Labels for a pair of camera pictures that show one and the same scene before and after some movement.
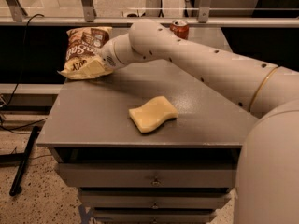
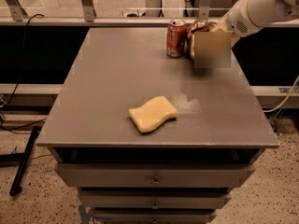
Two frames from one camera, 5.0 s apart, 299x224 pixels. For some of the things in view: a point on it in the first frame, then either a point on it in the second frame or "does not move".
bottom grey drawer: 152,217 does not move
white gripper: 107,56 to 235,22
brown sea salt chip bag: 83,55 to 197,25
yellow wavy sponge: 152,114 does not move
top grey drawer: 149,175 does not move
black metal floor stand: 20,159 does not move
